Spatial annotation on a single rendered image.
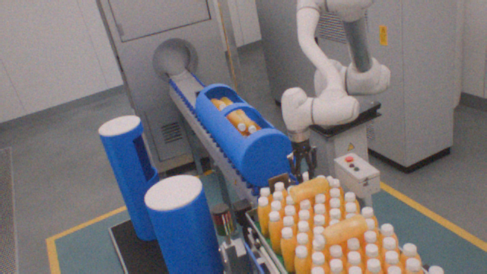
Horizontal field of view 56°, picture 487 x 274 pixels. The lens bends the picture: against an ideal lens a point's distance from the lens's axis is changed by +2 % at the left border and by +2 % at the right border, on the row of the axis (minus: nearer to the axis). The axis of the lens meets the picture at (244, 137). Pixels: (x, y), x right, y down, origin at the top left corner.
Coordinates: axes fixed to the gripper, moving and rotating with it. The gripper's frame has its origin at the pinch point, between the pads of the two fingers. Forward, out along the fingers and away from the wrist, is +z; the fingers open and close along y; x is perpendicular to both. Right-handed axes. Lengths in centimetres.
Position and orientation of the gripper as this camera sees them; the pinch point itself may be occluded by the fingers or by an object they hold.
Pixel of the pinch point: (306, 179)
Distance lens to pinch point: 195.7
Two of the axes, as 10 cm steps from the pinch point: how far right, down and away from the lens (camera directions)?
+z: 1.9, 8.7, 4.5
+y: -9.2, 3.2, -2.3
